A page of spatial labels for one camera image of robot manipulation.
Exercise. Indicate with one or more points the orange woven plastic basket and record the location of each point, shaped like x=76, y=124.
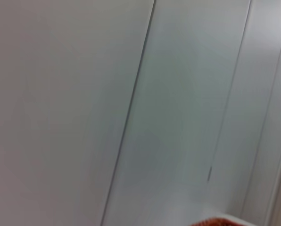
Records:
x=218, y=222

